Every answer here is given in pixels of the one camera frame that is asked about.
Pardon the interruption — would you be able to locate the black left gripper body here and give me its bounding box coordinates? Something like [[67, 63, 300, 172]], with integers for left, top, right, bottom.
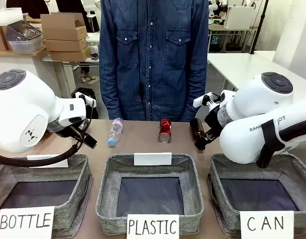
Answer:
[[47, 117, 92, 140]]

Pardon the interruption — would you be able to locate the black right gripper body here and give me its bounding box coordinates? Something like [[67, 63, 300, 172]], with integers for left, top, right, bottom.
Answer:
[[204, 107, 225, 137]]

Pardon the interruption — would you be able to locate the brown glass bottle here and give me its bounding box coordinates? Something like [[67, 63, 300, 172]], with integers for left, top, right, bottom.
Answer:
[[189, 118, 206, 145]]

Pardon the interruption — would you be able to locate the small plastic bottle blue cap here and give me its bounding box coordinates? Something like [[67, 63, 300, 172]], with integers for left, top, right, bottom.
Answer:
[[107, 117, 125, 147]]

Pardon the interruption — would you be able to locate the crushed red can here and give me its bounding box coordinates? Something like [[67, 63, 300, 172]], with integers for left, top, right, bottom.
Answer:
[[158, 118, 173, 144]]

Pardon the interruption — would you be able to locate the grey basket with can label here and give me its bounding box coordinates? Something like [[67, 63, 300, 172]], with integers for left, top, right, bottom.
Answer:
[[207, 152, 306, 237]]

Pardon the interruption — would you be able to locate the grey basket with plastic label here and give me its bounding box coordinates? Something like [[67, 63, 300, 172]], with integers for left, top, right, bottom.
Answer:
[[95, 152, 205, 236]]

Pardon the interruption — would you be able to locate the grey basket with bottle label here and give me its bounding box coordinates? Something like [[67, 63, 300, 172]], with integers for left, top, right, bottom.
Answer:
[[0, 154, 94, 239]]

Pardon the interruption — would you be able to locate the white paper label CAN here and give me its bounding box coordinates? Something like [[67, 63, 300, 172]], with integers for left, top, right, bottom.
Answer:
[[239, 210, 295, 239]]

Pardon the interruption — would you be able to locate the black backpack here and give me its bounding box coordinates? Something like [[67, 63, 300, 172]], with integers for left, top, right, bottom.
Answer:
[[71, 87, 99, 120]]

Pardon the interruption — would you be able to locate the blank white card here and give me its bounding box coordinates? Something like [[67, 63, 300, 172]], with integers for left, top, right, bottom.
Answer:
[[26, 154, 69, 168], [133, 152, 173, 166]]

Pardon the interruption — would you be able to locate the white side table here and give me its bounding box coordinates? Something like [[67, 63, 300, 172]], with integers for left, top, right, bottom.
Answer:
[[207, 50, 306, 93]]

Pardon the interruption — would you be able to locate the flat cardboard box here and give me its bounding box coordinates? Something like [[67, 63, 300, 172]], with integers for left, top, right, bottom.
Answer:
[[44, 38, 88, 53], [49, 46, 92, 62]]

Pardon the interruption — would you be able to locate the wooden top shelf unit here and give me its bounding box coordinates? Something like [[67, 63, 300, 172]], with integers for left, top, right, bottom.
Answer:
[[0, 47, 64, 99]]

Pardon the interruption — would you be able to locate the person in denim shirt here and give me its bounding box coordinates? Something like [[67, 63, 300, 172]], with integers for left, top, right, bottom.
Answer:
[[99, 0, 210, 123]]

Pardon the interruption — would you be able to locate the background metal workbench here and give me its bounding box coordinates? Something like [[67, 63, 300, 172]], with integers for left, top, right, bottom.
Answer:
[[208, 23, 259, 53]]

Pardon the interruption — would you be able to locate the white paper label PLASTIC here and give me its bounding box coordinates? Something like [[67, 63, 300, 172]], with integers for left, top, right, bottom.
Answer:
[[126, 213, 180, 239]]

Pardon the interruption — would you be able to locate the clear plastic container stack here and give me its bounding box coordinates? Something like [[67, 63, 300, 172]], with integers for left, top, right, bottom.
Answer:
[[5, 20, 43, 54]]

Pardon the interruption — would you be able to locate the white paper label BOTTLE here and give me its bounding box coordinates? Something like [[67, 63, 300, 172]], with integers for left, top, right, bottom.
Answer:
[[0, 206, 55, 239]]

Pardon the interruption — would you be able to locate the open cardboard box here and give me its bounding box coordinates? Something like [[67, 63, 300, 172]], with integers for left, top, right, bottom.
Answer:
[[40, 12, 88, 41]]

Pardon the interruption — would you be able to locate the white box in background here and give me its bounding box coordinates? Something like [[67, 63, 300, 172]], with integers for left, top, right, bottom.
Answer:
[[223, 5, 255, 30]]

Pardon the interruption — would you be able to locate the black tripod pole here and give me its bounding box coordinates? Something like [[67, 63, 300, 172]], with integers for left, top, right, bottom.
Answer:
[[249, 0, 270, 54]]

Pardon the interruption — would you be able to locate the white foam block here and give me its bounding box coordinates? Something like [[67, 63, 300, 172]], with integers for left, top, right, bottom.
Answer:
[[0, 7, 24, 26]]

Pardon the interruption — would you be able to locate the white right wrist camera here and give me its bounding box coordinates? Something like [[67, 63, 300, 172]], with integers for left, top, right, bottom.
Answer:
[[193, 92, 221, 109]]

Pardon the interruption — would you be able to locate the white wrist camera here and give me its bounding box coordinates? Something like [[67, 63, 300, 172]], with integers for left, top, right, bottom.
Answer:
[[193, 92, 221, 109], [75, 91, 97, 108]]

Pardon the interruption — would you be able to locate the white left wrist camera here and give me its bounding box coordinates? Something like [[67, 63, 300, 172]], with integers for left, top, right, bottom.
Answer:
[[75, 91, 97, 108]]

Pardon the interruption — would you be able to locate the black right arm strap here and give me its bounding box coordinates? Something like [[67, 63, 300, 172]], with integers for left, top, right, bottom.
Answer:
[[256, 119, 281, 169]]

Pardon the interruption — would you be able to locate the black sleeved left arm cable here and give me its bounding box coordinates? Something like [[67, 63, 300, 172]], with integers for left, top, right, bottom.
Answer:
[[0, 119, 93, 168]]

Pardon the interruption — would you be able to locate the dark right arm cable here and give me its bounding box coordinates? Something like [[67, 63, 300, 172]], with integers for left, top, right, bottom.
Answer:
[[277, 117, 306, 151]]

